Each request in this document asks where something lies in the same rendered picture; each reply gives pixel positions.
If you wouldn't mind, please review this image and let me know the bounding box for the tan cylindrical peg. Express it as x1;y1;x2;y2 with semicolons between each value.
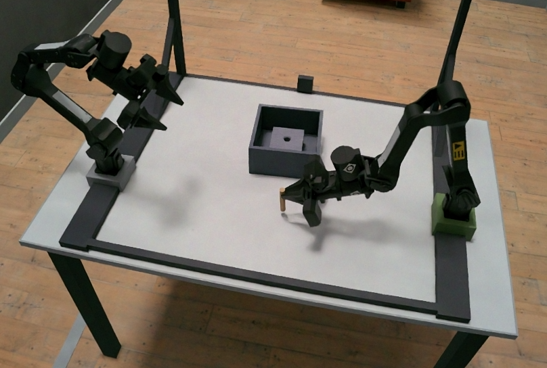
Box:
280;187;286;212

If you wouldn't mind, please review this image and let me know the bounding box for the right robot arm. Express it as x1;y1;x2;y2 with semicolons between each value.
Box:
11;29;158;176

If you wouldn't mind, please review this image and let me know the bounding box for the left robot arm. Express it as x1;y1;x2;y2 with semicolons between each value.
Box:
303;80;481;222

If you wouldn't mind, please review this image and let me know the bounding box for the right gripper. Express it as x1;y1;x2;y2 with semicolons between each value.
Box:
110;64;184;131

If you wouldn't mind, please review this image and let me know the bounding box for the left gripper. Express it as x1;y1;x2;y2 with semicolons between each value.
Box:
281;154;344;227

